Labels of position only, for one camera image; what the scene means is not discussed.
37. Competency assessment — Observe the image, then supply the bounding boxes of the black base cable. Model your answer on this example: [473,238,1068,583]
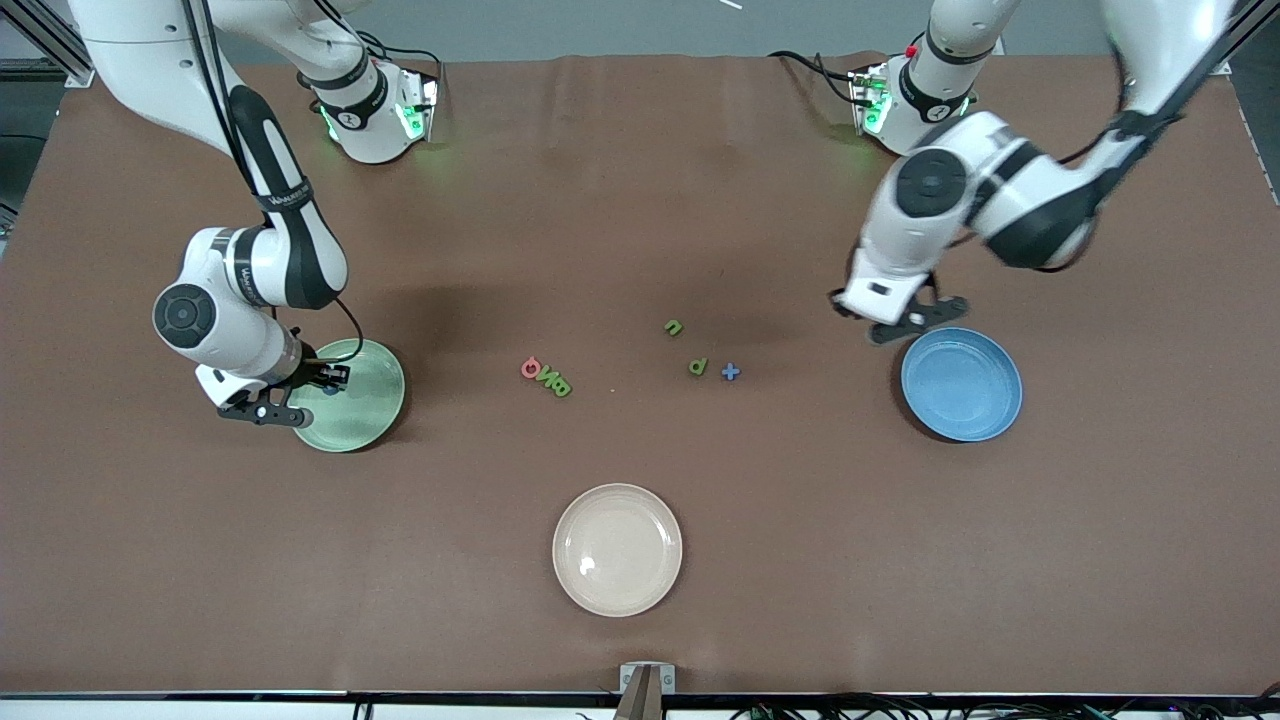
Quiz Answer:
[768,48,863,106]
[360,38,443,73]

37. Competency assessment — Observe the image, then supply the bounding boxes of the light green plate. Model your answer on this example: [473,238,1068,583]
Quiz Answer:
[287,338,406,453]

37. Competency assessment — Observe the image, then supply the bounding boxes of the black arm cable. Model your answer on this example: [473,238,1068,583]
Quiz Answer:
[1040,0,1251,281]
[180,0,366,371]

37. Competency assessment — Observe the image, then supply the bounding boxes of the brown table cover mat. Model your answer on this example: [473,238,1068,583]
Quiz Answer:
[0,52,1280,696]

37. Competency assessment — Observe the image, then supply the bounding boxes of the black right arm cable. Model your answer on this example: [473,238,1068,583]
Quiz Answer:
[180,0,366,371]

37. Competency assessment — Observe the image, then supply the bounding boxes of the aluminium frame profile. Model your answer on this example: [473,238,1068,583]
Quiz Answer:
[0,0,98,89]
[1200,0,1280,76]

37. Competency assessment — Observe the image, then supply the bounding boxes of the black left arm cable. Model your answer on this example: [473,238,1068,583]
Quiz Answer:
[1040,0,1251,281]

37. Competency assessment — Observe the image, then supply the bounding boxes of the silver base connector block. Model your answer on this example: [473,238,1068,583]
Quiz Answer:
[398,72,441,143]
[848,62,891,136]

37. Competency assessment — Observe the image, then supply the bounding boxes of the beige plate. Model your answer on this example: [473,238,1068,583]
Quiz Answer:
[552,483,684,618]

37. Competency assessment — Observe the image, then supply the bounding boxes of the blue plate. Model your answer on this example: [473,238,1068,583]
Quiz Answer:
[900,327,1024,443]

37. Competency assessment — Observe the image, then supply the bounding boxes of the metal camera post bracket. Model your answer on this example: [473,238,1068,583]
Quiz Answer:
[620,662,677,720]

